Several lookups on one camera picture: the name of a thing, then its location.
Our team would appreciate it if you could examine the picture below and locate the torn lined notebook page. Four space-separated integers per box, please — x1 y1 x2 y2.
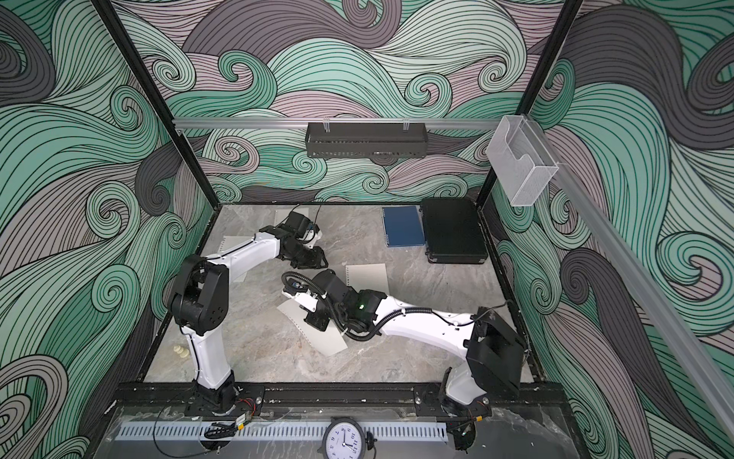
218 236 255 283

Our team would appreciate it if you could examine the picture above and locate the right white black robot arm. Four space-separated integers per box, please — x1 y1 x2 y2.
292 285 526 407

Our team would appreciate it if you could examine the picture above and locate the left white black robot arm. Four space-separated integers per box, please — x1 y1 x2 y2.
167 223 328 415

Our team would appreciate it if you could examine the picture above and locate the blue cover notebook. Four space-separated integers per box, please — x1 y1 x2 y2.
382 206 425 248

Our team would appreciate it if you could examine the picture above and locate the round analog clock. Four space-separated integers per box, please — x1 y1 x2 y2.
319 418 367 459

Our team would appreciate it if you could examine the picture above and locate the black hard case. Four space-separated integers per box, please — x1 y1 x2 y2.
420 197 489 265

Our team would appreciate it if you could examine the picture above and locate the small yellow-green object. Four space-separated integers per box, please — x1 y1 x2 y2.
173 345 190 359

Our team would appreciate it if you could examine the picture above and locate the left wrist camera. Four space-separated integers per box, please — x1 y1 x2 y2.
285 212 320 243

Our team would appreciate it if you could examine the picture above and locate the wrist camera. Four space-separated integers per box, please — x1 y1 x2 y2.
285 212 320 243
281 272 322 313

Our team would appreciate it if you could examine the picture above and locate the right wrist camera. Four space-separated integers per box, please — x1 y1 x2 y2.
281 272 322 313

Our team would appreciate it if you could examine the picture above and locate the black wall-mounted tray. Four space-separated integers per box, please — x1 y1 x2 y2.
305 122 428 160

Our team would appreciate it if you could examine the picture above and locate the white slotted cable duct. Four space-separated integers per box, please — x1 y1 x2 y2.
115 421 448 443

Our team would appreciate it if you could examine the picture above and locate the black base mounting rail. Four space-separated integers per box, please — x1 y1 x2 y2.
114 382 567 419

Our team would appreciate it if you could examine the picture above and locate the aluminium wall rail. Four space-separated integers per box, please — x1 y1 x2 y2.
173 117 500 131

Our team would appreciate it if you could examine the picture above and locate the clear acrylic wall holder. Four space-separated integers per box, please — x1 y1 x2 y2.
486 115 558 208

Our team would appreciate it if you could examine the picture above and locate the right side aluminium rail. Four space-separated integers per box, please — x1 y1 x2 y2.
528 119 733 439

